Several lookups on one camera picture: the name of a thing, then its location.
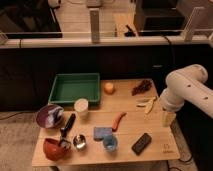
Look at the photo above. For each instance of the purple white bowl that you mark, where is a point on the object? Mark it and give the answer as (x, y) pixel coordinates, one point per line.
(49, 116)

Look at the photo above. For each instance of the red bowl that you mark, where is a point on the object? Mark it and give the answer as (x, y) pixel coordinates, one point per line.
(54, 149)

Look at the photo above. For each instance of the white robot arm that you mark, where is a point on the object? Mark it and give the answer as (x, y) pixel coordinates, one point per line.
(186, 84)

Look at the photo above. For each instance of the orange carrot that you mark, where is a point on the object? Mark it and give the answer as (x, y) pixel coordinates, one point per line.
(117, 121)

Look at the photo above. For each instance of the orange fruit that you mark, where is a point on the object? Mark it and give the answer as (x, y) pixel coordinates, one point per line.
(109, 88)

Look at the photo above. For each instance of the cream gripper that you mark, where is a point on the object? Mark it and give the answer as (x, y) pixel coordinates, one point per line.
(168, 118)

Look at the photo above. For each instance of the black eraser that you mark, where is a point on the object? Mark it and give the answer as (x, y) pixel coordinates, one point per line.
(141, 143)

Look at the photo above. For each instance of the white cup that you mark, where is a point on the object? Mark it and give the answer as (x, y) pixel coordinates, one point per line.
(81, 107)

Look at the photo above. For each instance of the blue sponge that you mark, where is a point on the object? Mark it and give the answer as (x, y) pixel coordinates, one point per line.
(100, 132)

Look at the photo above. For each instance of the purple grape bunch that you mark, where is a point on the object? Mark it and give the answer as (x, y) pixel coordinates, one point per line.
(144, 86)

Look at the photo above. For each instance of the small metal cup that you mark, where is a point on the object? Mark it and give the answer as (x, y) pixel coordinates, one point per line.
(79, 142)

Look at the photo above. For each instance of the black handled tool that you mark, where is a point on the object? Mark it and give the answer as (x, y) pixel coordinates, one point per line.
(68, 125)

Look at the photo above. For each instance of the green plastic tray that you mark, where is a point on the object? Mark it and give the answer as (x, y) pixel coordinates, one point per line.
(67, 88)

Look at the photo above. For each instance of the black object on far desk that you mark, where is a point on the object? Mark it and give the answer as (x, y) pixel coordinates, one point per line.
(130, 32)

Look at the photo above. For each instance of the blue glass cup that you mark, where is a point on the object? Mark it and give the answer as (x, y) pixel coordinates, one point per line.
(110, 143)

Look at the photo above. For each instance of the yellow banana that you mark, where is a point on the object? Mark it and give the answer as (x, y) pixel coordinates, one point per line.
(147, 103)

